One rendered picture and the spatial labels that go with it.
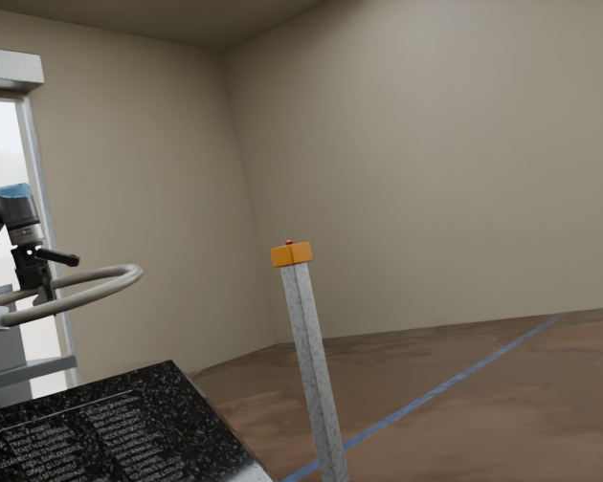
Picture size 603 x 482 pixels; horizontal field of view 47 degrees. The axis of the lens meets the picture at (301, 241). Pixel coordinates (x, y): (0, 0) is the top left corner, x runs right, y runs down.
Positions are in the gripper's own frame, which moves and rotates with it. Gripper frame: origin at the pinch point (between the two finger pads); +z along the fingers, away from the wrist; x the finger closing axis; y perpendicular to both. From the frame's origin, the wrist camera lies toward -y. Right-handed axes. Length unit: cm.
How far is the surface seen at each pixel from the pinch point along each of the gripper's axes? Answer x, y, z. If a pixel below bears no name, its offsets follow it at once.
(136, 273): 32.0, -23.3, -7.1
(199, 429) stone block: 87, -26, 16
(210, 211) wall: -659, -133, 14
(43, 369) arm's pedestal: -23.2, 11.5, 19.8
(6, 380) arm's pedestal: -15.4, 21.1, 18.0
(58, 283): 1.6, -2.6, -7.2
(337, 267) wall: -602, -259, 117
